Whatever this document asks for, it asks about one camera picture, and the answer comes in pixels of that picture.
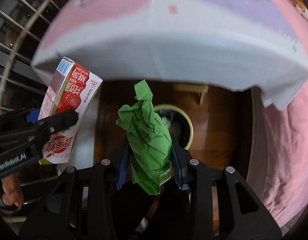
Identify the person's left hand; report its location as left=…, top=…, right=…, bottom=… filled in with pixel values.
left=1, top=173, right=24, bottom=208

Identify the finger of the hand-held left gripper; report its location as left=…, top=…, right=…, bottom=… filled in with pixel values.
left=0, top=109, right=41, bottom=134
left=24, top=110, right=79, bottom=159

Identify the pink bed blanket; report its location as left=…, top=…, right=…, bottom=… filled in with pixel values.
left=244, top=0, right=308, bottom=230

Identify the cartoon printed tablecloth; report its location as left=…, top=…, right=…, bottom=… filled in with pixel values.
left=31, top=0, right=308, bottom=110

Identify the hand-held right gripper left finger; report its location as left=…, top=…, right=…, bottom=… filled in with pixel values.
left=19, top=137, right=131, bottom=240

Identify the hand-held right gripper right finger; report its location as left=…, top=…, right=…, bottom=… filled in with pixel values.
left=171, top=142, right=282, bottom=240

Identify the red pink drink carton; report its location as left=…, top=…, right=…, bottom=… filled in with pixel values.
left=39, top=57, right=103, bottom=165

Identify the wooden table leg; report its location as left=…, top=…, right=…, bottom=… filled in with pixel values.
left=174, top=84, right=210, bottom=105

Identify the green paper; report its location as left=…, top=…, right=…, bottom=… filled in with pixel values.
left=116, top=79, right=172, bottom=195

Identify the dark blue bin yellow rim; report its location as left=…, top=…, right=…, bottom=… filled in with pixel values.
left=153, top=104, right=194, bottom=153

